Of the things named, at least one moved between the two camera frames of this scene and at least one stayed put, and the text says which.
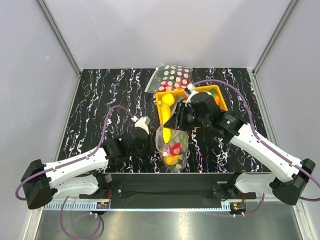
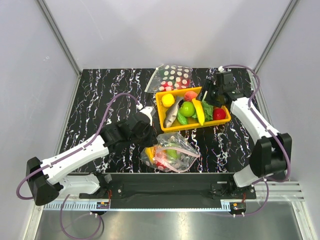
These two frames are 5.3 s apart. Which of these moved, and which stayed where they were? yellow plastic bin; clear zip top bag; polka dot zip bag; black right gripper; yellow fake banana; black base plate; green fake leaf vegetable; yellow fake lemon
Moved: green fake leaf vegetable; clear zip top bag; yellow fake banana; black right gripper
Stayed: polka dot zip bag; black base plate; yellow plastic bin; yellow fake lemon
